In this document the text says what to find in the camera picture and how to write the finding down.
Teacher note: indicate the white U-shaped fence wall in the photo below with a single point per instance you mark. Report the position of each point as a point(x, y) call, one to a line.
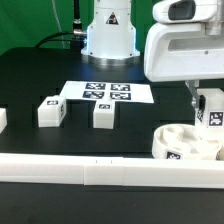
point(115, 171)

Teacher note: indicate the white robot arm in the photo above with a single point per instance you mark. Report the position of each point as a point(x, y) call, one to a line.
point(111, 37)

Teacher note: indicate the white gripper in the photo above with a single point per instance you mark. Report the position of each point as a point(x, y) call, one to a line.
point(186, 43)

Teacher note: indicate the white sheet with tags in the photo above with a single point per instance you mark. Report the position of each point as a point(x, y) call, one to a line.
point(90, 90)

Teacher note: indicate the white block at left edge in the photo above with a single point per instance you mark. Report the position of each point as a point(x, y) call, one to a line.
point(3, 119)

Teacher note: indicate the green backdrop curtain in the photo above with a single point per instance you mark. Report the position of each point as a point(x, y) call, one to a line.
point(23, 23)

